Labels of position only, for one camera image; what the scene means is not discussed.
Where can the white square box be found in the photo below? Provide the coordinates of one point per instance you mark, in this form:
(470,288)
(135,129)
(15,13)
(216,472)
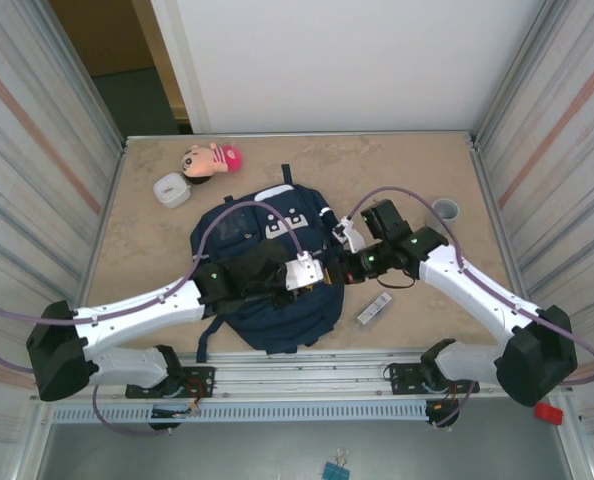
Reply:
(169,190)

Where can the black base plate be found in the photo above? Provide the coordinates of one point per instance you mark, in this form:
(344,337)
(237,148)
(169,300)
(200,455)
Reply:
(199,377)
(402,372)

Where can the aluminium mounting rail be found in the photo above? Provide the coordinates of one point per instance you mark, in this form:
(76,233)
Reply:
(302,372)

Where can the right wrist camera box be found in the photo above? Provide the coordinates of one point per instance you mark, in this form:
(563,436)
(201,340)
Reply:
(349,235)

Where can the navy blue backpack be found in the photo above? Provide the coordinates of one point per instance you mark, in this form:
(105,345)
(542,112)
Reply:
(297,325)

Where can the grey cup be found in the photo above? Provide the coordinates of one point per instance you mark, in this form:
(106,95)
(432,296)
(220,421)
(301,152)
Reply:
(447,210)

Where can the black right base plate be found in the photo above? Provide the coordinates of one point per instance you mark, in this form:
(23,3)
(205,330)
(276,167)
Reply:
(402,372)

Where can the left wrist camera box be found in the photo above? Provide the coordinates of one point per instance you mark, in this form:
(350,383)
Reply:
(304,272)

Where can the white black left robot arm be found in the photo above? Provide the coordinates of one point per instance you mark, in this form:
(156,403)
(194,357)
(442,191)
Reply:
(137,310)

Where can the blue binder clip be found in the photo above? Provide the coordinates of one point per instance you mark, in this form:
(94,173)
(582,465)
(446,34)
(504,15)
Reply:
(343,472)
(329,471)

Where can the pink plush doll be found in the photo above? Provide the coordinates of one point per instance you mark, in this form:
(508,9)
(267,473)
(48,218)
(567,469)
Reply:
(212,160)

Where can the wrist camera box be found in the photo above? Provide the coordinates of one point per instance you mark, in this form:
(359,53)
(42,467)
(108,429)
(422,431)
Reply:
(349,235)
(304,272)

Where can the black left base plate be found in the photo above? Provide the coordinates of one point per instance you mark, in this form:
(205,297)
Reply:
(199,377)

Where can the red plastic block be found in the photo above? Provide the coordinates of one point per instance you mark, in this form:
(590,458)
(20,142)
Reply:
(548,414)

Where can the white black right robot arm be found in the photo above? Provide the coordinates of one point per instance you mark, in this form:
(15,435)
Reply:
(477,295)

